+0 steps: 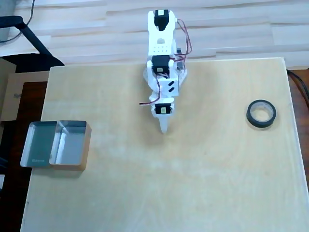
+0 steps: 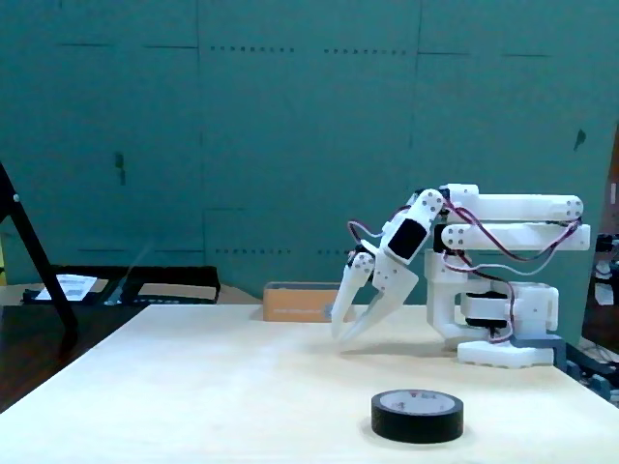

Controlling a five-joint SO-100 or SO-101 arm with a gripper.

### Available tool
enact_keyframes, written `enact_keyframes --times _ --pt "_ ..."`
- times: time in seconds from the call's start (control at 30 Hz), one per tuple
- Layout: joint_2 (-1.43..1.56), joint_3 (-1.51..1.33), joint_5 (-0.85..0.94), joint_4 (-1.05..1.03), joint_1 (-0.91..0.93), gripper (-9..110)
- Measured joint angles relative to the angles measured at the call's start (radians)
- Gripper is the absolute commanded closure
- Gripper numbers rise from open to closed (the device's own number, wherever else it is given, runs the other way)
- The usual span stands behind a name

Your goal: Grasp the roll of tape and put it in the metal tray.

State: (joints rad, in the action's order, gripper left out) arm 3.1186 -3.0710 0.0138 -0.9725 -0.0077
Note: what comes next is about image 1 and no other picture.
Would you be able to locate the thick black cable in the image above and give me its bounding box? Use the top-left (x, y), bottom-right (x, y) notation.
top-left (286, 69), bottom-right (309, 108)

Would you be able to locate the thin black cable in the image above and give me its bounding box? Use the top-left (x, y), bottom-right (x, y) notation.
top-left (0, 0), bottom-right (36, 44)

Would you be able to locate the cardboard box with print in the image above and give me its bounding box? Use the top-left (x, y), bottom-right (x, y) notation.
top-left (0, 72), bottom-right (50, 121)

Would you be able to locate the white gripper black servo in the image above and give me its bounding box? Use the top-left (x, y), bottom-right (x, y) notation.
top-left (149, 95), bottom-right (176, 134)

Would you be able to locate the black bent tube frame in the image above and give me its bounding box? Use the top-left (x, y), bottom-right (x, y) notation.
top-left (0, 15), bottom-right (65, 67)

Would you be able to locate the grey bin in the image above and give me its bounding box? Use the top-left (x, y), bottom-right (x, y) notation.
top-left (0, 0), bottom-right (16, 43)

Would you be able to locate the grey metal tin lid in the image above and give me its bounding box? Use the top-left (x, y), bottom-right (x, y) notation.
top-left (20, 121), bottom-right (59, 168)

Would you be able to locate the plain cardboard box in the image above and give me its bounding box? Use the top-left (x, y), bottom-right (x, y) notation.
top-left (0, 58), bottom-right (17, 120)

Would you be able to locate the metal tray with orange sides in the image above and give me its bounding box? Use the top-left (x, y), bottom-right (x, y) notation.
top-left (49, 120), bottom-right (93, 172)

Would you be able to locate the black tape roll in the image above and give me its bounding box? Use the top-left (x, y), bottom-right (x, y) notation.
top-left (246, 99), bottom-right (277, 130)

